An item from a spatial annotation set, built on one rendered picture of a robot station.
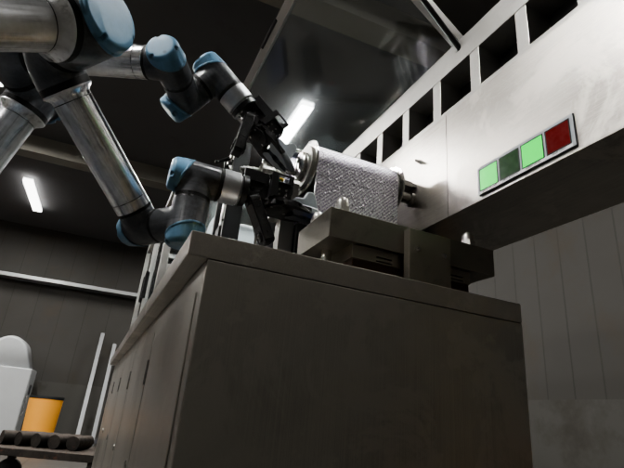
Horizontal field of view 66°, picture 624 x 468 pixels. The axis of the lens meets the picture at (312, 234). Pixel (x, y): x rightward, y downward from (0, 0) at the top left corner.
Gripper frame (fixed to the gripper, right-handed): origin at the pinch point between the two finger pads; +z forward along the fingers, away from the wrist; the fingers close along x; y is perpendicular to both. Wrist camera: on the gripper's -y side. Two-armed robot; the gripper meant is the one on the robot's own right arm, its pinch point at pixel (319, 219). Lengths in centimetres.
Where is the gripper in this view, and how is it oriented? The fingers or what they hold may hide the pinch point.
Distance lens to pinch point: 112.6
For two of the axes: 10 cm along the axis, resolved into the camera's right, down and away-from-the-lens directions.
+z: 9.1, 2.2, 3.6
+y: 0.8, -9.3, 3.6
